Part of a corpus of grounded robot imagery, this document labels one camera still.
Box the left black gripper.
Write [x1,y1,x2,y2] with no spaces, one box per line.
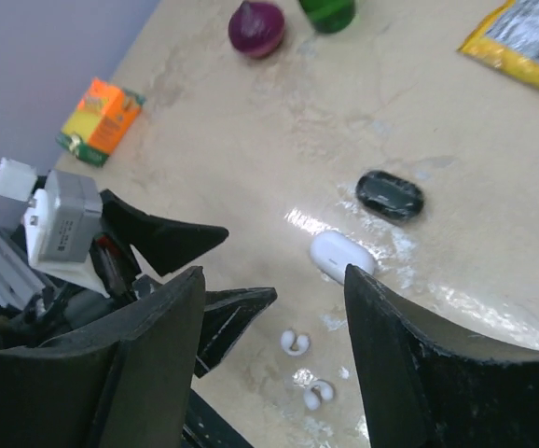
[0,189,229,348]

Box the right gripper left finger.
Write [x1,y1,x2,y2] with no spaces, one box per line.
[0,267,205,447]

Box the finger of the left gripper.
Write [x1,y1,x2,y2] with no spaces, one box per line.
[194,287,277,378]

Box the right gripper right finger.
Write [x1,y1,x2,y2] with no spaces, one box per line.
[344,265,539,447]

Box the white earbud charging case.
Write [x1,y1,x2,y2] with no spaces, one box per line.
[310,231,377,285]

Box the black earbud charging case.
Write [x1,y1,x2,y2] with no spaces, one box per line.
[355,170,425,222]

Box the white earbud left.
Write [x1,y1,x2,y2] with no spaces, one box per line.
[280,329,311,357]

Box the white earbud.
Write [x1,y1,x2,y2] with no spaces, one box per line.
[303,380,335,411]
[280,329,311,357]

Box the white earbud right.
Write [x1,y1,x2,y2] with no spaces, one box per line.
[303,380,335,411]

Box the orange yellow juice carton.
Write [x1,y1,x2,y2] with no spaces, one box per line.
[56,77,145,167]

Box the purple red onion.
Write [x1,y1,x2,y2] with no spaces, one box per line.
[228,1,286,59]

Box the green glass bottle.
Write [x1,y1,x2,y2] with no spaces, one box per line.
[298,0,356,35]

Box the yellow snack bag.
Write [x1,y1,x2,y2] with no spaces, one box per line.
[459,0,539,90]

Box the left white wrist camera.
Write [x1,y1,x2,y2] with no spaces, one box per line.
[23,170,108,296]

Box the aluminium rail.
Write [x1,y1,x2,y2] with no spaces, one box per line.
[0,228,47,310]

